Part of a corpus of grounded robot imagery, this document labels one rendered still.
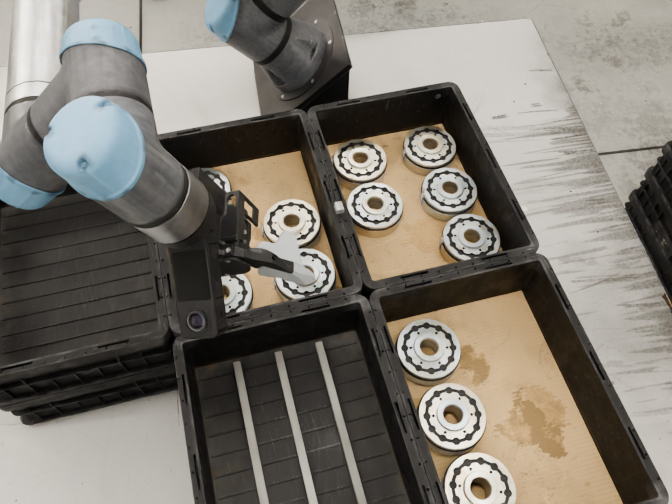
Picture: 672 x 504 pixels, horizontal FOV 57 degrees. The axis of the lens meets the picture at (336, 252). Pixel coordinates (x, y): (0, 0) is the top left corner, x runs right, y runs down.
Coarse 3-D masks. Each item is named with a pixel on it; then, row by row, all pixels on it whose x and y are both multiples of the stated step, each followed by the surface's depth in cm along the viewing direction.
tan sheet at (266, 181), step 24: (216, 168) 120; (240, 168) 120; (264, 168) 120; (288, 168) 120; (264, 192) 117; (288, 192) 118; (312, 192) 118; (264, 216) 115; (264, 240) 112; (264, 288) 107; (336, 288) 107
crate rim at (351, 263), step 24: (240, 120) 113; (264, 120) 114; (312, 144) 113; (336, 216) 103; (168, 264) 97; (168, 288) 95; (360, 288) 96; (168, 312) 93; (240, 312) 93; (264, 312) 93
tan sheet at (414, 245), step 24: (336, 144) 124; (384, 144) 124; (456, 168) 121; (408, 192) 118; (408, 216) 115; (360, 240) 112; (384, 240) 112; (408, 240) 112; (432, 240) 112; (384, 264) 110; (408, 264) 110; (432, 264) 110
